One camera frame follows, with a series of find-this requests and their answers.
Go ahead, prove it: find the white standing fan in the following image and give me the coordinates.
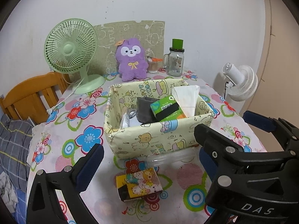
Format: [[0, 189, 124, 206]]
[[215, 62, 258, 102]]

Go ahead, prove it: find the green tissue packet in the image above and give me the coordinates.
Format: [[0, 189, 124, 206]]
[[149, 95, 187, 122]]

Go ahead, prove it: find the green cartoon print board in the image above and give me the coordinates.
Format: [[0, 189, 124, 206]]
[[93, 21, 166, 74]]

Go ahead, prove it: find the green desk fan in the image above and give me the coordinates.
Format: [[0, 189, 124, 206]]
[[44, 19, 105, 95]]

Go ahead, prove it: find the glass jar mug green lid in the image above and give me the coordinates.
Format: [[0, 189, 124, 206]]
[[163, 38, 185, 77]]

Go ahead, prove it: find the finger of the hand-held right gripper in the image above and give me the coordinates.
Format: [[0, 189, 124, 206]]
[[194, 123, 299, 220], [243, 110, 299, 152]]

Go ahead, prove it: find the blue checkered sheet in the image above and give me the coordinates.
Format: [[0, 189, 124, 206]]
[[7, 188, 28, 224]]

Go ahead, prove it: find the purple plush toy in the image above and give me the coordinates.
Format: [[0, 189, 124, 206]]
[[115, 40, 148, 82]]

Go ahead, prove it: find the floral tablecloth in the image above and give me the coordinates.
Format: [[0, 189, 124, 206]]
[[26, 68, 268, 224]]

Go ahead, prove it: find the cotton swab jar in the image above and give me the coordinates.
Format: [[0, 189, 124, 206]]
[[147, 56, 159, 74]]

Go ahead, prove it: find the white crumpled cloth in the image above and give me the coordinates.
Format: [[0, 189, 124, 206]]
[[0, 171, 18, 207]]

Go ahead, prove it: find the yellow cartoon tissue packet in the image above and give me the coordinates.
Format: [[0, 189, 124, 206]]
[[116, 167, 163, 202]]

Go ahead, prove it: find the white fan power cord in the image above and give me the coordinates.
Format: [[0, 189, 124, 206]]
[[47, 79, 84, 113]]

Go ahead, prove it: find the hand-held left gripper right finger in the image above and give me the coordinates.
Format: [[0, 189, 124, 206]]
[[199, 148, 236, 224]]

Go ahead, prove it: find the grey plaid bedding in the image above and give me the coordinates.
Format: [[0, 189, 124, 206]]
[[0, 114, 34, 185]]

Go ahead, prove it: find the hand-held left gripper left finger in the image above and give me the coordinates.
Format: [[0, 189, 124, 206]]
[[26, 143, 105, 224]]

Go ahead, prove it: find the clear plastic bottle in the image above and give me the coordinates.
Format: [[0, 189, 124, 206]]
[[145, 150, 200, 167]]

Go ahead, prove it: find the yellow cartoon print storage basket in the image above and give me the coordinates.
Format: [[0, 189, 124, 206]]
[[103, 79, 215, 159]]

